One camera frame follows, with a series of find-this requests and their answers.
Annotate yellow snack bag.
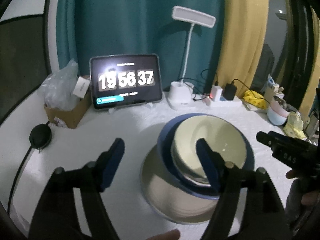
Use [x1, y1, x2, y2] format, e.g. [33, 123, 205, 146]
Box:
[243, 90, 268, 110]

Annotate container with snacks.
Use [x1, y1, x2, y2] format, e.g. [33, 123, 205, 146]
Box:
[264, 74, 284, 102]

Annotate white charger plug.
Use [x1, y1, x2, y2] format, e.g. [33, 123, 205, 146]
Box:
[210, 85, 223, 102]

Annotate yellow curtain left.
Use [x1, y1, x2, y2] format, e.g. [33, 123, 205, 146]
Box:
[217, 0, 268, 98]

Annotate large blue bowl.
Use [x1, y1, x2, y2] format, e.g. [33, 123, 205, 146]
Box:
[157, 113, 255, 199]

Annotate yellow curtain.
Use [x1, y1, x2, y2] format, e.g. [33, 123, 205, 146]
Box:
[298, 4, 320, 116]
[217, 0, 268, 98]

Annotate beige bowl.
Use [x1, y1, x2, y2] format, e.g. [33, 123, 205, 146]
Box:
[171, 115, 249, 188]

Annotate clear plastic bag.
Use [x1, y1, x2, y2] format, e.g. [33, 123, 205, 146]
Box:
[38, 59, 79, 111]

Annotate yellow curtain right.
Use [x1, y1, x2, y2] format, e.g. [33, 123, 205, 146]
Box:
[298, 4, 320, 116]

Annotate tablet showing clock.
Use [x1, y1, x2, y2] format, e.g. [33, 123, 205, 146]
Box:
[89, 54, 163, 110]

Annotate person's right hand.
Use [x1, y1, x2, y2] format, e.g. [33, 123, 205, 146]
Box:
[286, 170, 319, 207]

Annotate beige plate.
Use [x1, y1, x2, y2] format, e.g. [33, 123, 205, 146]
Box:
[140, 146, 218, 224]

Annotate black round pouch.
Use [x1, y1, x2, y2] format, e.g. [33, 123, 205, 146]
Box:
[29, 124, 53, 152]

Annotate yellow tissue pack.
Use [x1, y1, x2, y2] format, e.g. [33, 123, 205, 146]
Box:
[283, 112, 306, 140]

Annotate teal curtain left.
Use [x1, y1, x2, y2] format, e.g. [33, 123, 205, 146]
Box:
[56, 0, 225, 93]

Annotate white desk lamp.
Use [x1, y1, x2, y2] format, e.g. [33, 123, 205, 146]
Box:
[167, 5, 216, 110]

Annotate steel thermos mug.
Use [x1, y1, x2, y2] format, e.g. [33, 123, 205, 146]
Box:
[304, 111, 319, 139]

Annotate black charger adapter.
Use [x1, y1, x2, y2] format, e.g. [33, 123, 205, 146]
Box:
[223, 82, 237, 101]

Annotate stacked pink blue bowls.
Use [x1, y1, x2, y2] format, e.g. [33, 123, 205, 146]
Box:
[267, 96, 290, 126]

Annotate white power strip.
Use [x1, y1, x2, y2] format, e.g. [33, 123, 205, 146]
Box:
[203, 96, 242, 108]

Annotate small white box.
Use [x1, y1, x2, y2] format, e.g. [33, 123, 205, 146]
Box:
[73, 77, 90, 99]

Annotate cardboard box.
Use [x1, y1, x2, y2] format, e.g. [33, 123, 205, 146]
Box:
[43, 92, 92, 129]

